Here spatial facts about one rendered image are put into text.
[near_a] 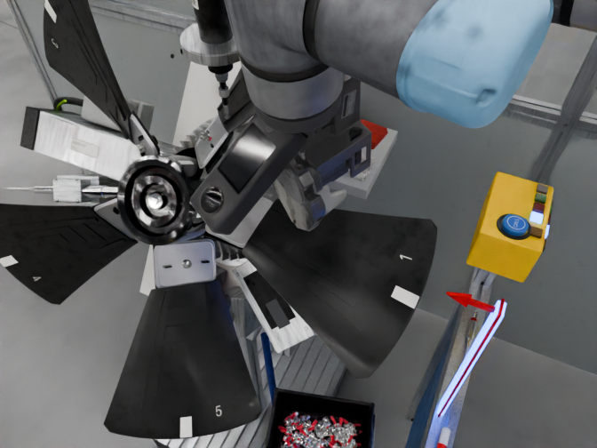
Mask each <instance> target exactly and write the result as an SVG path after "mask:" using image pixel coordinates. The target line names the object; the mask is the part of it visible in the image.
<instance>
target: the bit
mask: <svg viewBox="0 0 597 448"><path fill-rule="evenodd" d="M228 96H229V89H228V86H227V84H226V82H225V83H219V97H221V99H222V106H223V112H224V117H225V118H226V119H229V118H230V110H229V104H228Z"/></svg>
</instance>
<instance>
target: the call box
mask: <svg viewBox="0 0 597 448"><path fill-rule="evenodd" d="M537 184H541V183H537V182H535V181H531V180H525V179H523V178H519V177H516V176H513V175H510V174H506V173H503V172H497V173H496V175H495V177H494V180H493V181H492V183H491V186H490V190H489V192H488V194H487V196H486V198H485V201H484V203H483V206H482V211H481V214H480V217H479V220H478V223H477V226H476V230H475V232H474V238H473V241H472V243H471V247H470V250H469V253H468V256H467V259H466V263H467V264H468V265H471V266H474V267H477V268H481V269H484V270H487V271H489V272H492V273H494V274H497V275H500V276H504V277H507V278H510V279H513V280H515V281H518V282H521V283H523V282H524V281H525V280H526V278H527V276H528V275H529V273H530V271H531V270H532V269H533V267H534V265H535V264H536V262H537V260H538V258H539V257H540V255H541V253H542V252H543V247H544V242H545V233H546V228H547V223H548V218H549V213H550V208H551V203H552V198H553V187H550V186H548V192H547V195H546V201H545V210H544V213H540V214H543V219H542V223H541V224H540V223H536V222H534V221H531V220H530V216H531V213H532V212H533V211H532V207H533V204H534V202H535V201H534V199H535V194H536V193H537V192H536V190H537ZM508 213H509V214H515V215H519V216H521V217H523V218H524V219H527V222H528V224H529V228H528V230H527V232H526V233H525V234H524V235H523V236H512V235H510V234H508V233H506V232H505V231H504V230H503V228H502V225H501V224H502V221H503V219H504V217H505V216H507V215H508ZM532 226H533V227H536V228H542V229H543V234H542V237H541V238H537V237H534V236H530V235H529V233H530V229H531V227H532Z"/></svg>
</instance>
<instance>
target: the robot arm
mask: <svg viewBox="0 0 597 448"><path fill-rule="evenodd" d="M224 1H225V5H226V8H227V14H228V18H229V21H230V25H231V29H232V32H233V35H234V39H235V45H236V49H237V51H238V55H239V59H240V62H241V66H242V70H243V75H244V79H245V83H246V86H247V90H248V93H249V95H250V98H251V101H252V102H253V105H254V108H255V111H256V114H255V115H254V116H253V118H252V119H251V120H250V121H249V122H248V124H247V125H246V126H245V127H244V129H243V130H242V132H241V133H240V134H239V135H238V137H237V138H236V139H235V141H234V142H233V143H232V145H231V146H230V147H229V149H228V150H227V152H226V153H225V154H224V155H223V156H222V157H221V158H220V160H219V161H218V162H217V164H216V165H215V166H214V168H213V169H212V170H211V172H210V173H209V174H208V176H207V177H206V178H205V180H204V181H203V182H202V184H201V185H200V186H199V188H198V189H197V190H196V192H194V194H193V195H192V196H191V198H190V203H191V205H192V206H193V207H194V208H195V210H196V211H197V212H198V214H199V215H200V216H201V218H202V219H203V221H204V222H205V223H206V225H207V226H208V227H209V229H210V230H211V231H212V232H213V233H215V234H221V235H225V236H228V235H231V234H232V233H233V232H234V230H235V229H236V228H237V226H238V225H239V224H240V223H241V222H242V220H243V219H244V218H245V216H246V215H247V214H248V213H249V212H250V210H251V209H252V208H253V207H254V205H255V204H256V203H257V202H258V200H259V199H260V198H261V197H262V196H263V195H264V194H265V193H266V191H267V190H268V189H269V188H270V186H271V185H272V184H273V187H274V189H275V191H276V192H277V195H278V196H279V198H280V200H281V202H282V204H283V207H284V209H285V210H286V212H287V213H288V215H289V217H290V219H291V221H292V222H293V223H294V224H295V225H296V227H297V228H300V229H303V230H306V231H311V230H312V229H314V228H316V227H317V226H318V225H319V224H320V221H321V220H322V219H323V217H324V216H325V215H326V214H327V213H329V212H330V211H331V210H332V209H334V208H335V207H336V206H337V205H339V204H340V203H341V202H342V201H343V200H344V199H345V197H346V190H345V189H341V190H337V191H334V192H330V188H329V187H328V185H327V184H328V183H330V182H331V181H332V182H333V181H334V180H336V179H338V178H339V177H341V176H342V175H344V174H346V173H347V172H348V169H349V170H350V177H351V178H353V177H355V176H356V175H358V174H359V173H361V172H363V171H364V170H366V169H367V168H369V167H370V154H371V136H372V132H371V131H370V130H369V129H368V128H367V127H366V126H365V125H364V124H363V123H362V122H361V120H360V101H361V82H364V83H366V84H368V85H370V86H372V87H374V88H376V89H379V90H380V91H382V92H385V93H387V94H389V95H391V96H394V97H395V98H397V99H399V100H401V101H402V102H403V103H404V104H405V105H406V106H407V107H409V108H412V109H414V110H416V111H418V112H423V113H431V114H434V115H436V116H439V117H441V118H444V119H446V120H449V121H451V122H453V123H455V124H459V125H461V126H464V127H466V128H481V127H483V126H486V125H488V124H490V123H492V122H493V121H494V120H496V119H497V118H498V117H499V116H500V114H501V113H502V112H503V111H504V110H505V108H506V107H507V105H508V104H509V102H510V101H511V99H512V97H513V95H514V94H515V92H516V91H517V90H518V89H519V87H520V86H521V83H522V82H523V80H524V78H525V76H526V75H527V74H528V72H529V69H530V68H531V66H532V64H533V62H534V60H535V58H536V57H537V54H538V52H539V50H540V48H541V46H542V43H543V42H544V40H545V36H546V34H547V31H548V29H549V27H550V24H551V23H555V24H559V25H562V26H566V27H570V28H572V27H573V28H581V29H584V30H589V31H592V32H597V0H224ZM364 147H366V160H364V161H363V162H362V148H364Z"/></svg>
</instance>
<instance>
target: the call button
mask: <svg viewBox="0 0 597 448"><path fill-rule="evenodd" d="M501 225H502V228H503V230H504V231H505V232H506V233H508V234H510V235H512V236H523V235H524V234H525V233H526V232H527V230H528V228H529V224H528V222H527V219H524V218H523V217H521V216H519V215H515V214H509V213H508V215H507V216H505V217H504V219H503V221H502V224H501Z"/></svg>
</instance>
